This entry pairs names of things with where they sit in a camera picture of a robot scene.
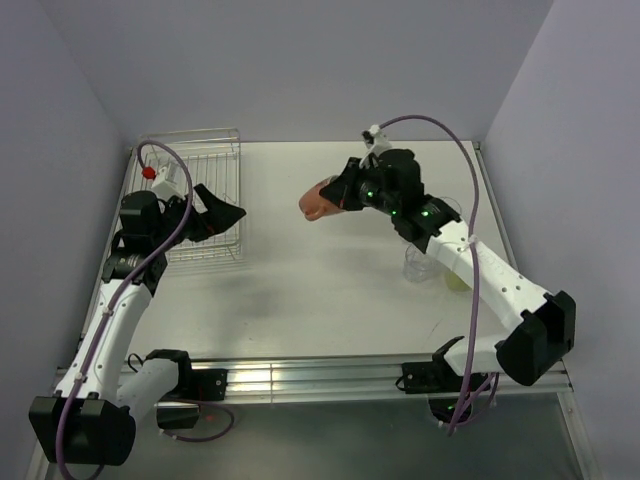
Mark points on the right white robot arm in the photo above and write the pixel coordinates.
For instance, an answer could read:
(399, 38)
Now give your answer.
(540, 325)

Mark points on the aluminium mounting rail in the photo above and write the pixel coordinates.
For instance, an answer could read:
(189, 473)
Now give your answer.
(266, 381)

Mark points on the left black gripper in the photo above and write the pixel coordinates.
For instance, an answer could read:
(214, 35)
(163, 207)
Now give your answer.
(214, 221)

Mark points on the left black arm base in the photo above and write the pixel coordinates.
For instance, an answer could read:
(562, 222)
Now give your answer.
(182, 407)

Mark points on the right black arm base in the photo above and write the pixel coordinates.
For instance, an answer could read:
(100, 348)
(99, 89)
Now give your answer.
(427, 378)

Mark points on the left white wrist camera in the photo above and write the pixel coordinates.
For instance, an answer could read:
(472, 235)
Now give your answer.
(166, 183)

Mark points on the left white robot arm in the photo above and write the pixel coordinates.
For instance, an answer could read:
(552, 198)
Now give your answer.
(92, 416)

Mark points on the clear plastic cup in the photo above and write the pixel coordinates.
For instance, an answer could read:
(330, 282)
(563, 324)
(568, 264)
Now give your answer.
(418, 267)
(442, 207)

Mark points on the orange ceramic mug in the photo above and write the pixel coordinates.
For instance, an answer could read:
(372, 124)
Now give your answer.
(313, 206)

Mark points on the yellow translucent cup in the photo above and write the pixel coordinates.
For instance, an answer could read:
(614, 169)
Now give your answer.
(454, 282)

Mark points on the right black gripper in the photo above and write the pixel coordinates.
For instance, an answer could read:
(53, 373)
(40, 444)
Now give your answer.
(340, 192)

